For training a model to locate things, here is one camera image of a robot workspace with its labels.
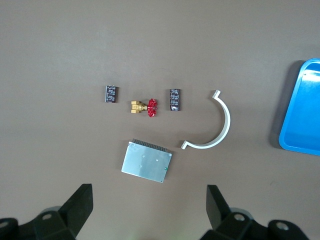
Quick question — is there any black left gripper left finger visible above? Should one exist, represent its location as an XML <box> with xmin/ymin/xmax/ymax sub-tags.
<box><xmin>0</xmin><ymin>183</ymin><xmax>94</xmax><ymax>240</ymax></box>

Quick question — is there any dark terminal block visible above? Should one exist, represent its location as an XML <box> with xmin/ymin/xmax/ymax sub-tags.
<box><xmin>168</xmin><ymin>88</ymin><xmax>182</xmax><ymax>112</ymax></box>
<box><xmin>103</xmin><ymin>84</ymin><xmax>119</xmax><ymax>104</ymax></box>

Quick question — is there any white curved pipe bracket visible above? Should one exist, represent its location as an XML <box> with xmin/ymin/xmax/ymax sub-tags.
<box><xmin>180</xmin><ymin>89</ymin><xmax>231</xmax><ymax>150</ymax></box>

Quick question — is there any brass valve red handle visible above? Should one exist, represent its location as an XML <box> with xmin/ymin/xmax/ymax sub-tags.
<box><xmin>130</xmin><ymin>97</ymin><xmax>159</xmax><ymax>118</ymax></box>

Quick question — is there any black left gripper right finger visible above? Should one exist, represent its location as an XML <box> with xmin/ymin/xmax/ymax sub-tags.
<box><xmin>201</xmin><ymin>184</ymin><xmax>308</xmax><ymax>240</ymax></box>

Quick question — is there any blue plastic tray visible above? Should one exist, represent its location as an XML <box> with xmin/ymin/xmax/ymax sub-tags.
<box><xmin>278</xmin><ymin>57</ymin><xmax>320</xmax><ymax>157</ymax></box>

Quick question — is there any silver metal power supply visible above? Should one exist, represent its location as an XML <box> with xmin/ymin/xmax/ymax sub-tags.
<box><xmin>121</xmin><ymin>138</ymin><xmax>173</xmax><ymax>184</ymax></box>

